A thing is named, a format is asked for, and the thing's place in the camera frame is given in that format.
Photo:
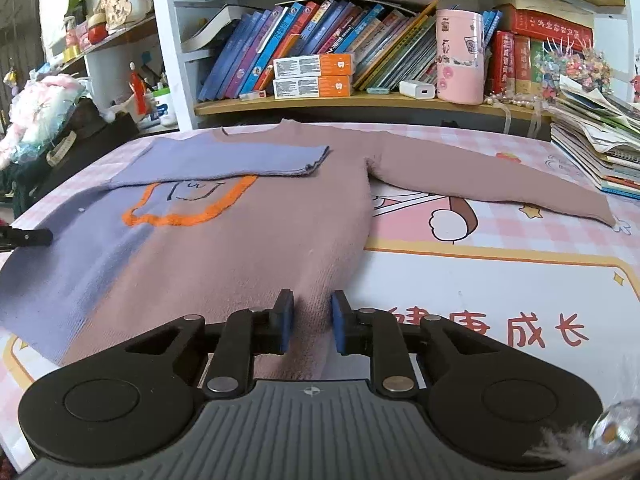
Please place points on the grey feather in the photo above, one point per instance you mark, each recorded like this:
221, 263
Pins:
560, 442

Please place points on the white charger plug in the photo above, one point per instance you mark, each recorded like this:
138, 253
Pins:
417, 90

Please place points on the red tassel ornament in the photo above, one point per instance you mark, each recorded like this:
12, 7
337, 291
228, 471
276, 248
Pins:
137, 90

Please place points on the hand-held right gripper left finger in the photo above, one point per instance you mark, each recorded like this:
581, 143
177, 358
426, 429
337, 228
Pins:
285, 327

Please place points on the thick beige book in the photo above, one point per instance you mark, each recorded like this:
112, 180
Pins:
542, 0

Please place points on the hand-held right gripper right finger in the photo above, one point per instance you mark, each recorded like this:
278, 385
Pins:
339, 327

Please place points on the white jar with pens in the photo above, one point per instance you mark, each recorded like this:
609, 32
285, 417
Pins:
164, 110

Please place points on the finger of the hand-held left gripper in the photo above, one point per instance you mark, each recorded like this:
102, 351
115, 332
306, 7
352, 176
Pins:
30, 237

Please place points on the white wooden bookshelf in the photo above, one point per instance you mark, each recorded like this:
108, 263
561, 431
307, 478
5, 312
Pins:
167, 60

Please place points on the pink cylindrical canister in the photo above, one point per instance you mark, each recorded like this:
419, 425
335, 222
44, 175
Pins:
459, 60

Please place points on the thick red dictionary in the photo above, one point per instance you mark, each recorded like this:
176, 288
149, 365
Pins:
547, 25

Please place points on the white and red eraser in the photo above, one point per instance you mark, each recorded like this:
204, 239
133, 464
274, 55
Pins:
252, 95

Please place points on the green leafy plant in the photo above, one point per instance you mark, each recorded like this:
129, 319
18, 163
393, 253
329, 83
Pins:
75, 0

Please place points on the thick white open book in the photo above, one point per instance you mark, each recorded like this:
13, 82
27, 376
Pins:
215, 27

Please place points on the clear crystal charm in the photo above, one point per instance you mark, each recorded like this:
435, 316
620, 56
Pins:
612, 427

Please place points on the red hardcover book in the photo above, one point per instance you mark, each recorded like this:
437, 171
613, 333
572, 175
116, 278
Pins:
522, 65
501, 62

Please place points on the pink and purple sweater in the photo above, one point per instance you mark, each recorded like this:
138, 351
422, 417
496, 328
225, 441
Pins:
225, 260

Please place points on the red round doll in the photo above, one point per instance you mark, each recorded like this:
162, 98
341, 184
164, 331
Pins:
97, 29

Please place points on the stack of magazines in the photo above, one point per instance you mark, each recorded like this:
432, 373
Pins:
595, 145

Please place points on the black box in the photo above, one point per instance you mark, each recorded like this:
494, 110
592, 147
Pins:
90, 150

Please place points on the pink and white bouquet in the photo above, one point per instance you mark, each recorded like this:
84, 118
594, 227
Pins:
40, 110

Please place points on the green hardcover book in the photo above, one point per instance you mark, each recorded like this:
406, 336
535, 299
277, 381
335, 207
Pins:
536, 67

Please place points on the dark wooden door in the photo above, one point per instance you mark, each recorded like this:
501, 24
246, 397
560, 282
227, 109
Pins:
15, 35

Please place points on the yellow tape roll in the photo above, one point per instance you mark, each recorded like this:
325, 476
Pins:
71, 51

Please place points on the orange and white carton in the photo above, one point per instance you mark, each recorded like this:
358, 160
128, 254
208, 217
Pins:
310, 66
310, 87

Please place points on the row of colourful children's books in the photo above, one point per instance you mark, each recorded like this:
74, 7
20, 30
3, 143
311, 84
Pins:
300, 30

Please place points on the teal eraser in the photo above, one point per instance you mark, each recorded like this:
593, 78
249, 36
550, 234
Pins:
378, 91

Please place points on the pink cartoon printed desk mat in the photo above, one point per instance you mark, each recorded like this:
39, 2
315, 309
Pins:
500, 270

